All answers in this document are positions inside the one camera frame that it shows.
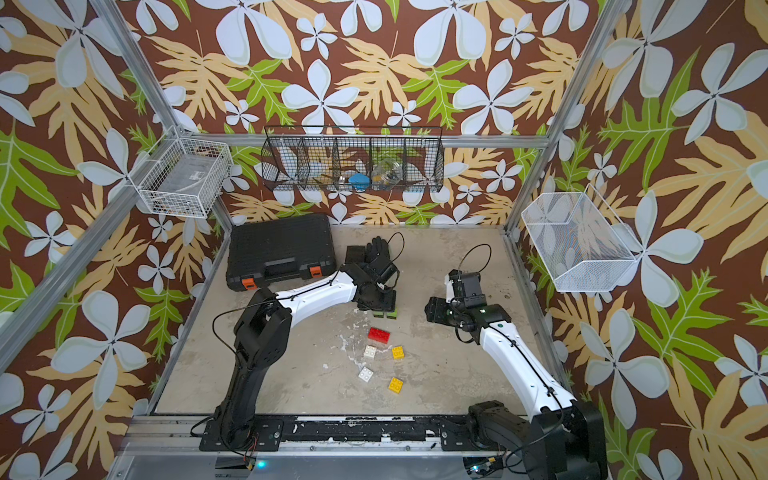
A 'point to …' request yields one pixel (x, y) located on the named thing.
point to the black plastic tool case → (265, 250)
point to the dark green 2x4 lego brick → (389, 314)
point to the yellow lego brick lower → (396, 385)
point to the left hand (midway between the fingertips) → (389, 303)
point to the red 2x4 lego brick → (378, 335)
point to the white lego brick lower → (365, 374)
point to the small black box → (355, 254)
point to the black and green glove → (377, 253)
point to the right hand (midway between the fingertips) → (432, 307)
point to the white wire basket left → (183, 177)
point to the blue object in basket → (360, 182)
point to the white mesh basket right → (580, 244)
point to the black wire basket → (354, 158)
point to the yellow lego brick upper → (398, 353)
